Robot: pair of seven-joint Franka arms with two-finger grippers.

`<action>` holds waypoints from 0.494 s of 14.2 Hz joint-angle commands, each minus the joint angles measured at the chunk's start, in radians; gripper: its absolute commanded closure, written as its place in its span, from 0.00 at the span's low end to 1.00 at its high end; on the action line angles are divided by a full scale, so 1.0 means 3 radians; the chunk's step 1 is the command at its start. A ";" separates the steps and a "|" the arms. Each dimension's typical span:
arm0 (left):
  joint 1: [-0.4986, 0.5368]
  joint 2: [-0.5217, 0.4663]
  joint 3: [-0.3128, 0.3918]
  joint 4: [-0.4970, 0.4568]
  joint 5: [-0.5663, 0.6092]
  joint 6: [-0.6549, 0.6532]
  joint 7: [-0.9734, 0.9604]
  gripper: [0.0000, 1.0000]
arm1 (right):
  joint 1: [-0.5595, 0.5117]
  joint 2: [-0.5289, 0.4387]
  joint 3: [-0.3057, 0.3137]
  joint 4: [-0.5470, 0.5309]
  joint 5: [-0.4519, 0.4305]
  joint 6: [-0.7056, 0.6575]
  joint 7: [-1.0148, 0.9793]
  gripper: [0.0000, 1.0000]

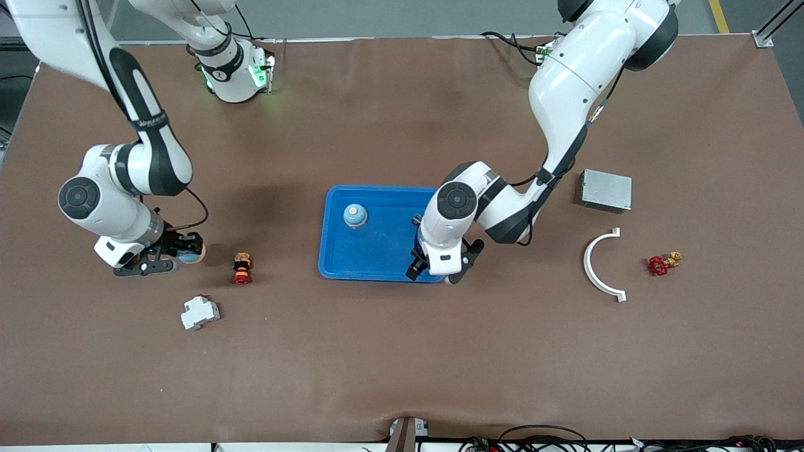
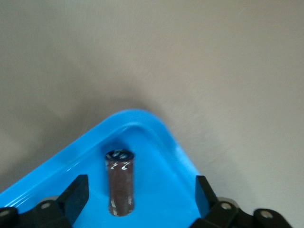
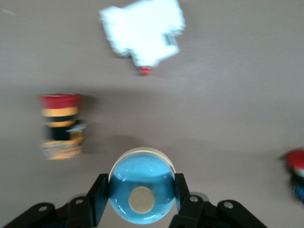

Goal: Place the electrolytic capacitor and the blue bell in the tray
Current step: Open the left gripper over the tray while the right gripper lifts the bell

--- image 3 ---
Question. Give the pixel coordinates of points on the orange emergency stop button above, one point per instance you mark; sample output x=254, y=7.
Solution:
x=60, y=123

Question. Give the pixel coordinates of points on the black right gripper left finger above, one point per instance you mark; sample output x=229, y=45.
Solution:
x=99, y=197

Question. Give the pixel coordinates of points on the blue bell cream button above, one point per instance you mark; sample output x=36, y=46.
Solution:
x=142, y=171

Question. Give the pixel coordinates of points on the white circuit breaker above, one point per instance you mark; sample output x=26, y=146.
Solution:
x=140, y=33

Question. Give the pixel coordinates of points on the red push button black base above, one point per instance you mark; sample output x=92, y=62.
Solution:
x=297, y=164

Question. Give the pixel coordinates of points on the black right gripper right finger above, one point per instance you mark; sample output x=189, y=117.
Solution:
x=190, y=209

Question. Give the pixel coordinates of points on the brown table mat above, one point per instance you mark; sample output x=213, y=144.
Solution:
x=213, y=107

